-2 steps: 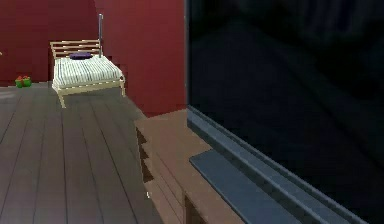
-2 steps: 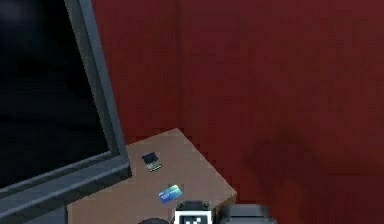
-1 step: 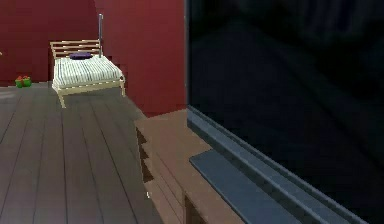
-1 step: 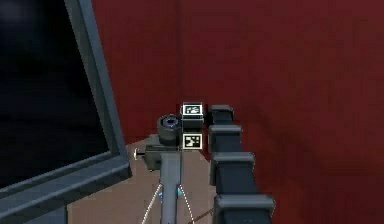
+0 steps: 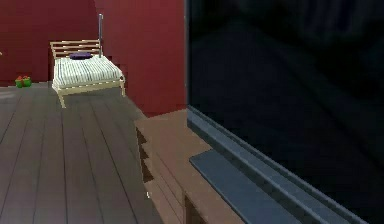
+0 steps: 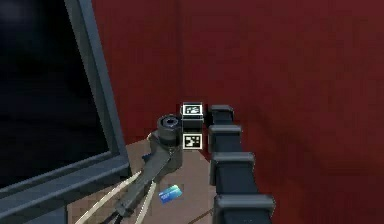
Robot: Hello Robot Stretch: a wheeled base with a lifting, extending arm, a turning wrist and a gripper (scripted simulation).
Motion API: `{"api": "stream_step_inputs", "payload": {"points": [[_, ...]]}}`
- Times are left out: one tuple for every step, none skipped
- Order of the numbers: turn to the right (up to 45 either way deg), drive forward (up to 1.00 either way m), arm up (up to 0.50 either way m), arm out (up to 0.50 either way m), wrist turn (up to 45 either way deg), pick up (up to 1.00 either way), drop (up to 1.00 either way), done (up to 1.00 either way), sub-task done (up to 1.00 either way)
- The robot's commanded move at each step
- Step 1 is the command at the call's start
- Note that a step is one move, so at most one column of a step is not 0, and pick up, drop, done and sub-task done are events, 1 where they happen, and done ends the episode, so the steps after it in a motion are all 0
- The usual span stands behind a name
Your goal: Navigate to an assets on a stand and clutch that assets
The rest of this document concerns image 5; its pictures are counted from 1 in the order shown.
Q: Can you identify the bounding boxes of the brown wooden stand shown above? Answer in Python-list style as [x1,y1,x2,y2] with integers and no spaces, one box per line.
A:
[134,108,246,224]

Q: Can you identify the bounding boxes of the black television set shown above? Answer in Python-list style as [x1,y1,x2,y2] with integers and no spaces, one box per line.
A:
[185,0,384,224]

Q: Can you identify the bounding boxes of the wooden bed with striped mattress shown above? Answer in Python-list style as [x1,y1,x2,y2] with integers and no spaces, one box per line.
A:
[49,39,127,109]

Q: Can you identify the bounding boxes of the grey metal pole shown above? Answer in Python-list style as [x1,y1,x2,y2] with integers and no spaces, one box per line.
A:
[97,13,104,58]

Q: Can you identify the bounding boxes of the purple pillow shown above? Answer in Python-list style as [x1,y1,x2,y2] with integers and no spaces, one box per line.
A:
[69,51,94,61]

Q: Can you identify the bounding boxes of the green and red gift box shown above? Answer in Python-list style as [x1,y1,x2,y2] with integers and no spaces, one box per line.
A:
[14,75,33,89]

